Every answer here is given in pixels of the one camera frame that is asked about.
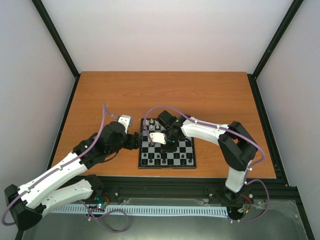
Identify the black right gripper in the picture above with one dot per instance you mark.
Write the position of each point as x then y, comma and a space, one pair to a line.
166, 148

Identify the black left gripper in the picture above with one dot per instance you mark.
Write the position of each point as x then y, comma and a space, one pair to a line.
134, 140

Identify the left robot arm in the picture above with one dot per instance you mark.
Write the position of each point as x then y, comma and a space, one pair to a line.
30, 202

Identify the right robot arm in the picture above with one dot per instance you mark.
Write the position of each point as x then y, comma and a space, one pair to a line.
236, 144

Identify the black and white chessboard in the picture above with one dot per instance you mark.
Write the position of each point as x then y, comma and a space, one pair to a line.
150, 156

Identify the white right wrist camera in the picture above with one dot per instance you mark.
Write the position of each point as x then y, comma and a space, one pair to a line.
157, 137

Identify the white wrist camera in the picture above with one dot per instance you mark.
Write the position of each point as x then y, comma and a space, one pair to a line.
125, 120
157, 137

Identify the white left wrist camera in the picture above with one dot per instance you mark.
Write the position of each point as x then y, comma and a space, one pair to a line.
125, 120

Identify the black aluminium frame rail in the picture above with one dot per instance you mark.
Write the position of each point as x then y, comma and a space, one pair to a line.
211, 189

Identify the white slotted cable duct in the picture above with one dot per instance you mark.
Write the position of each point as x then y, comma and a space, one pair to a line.
145, 210

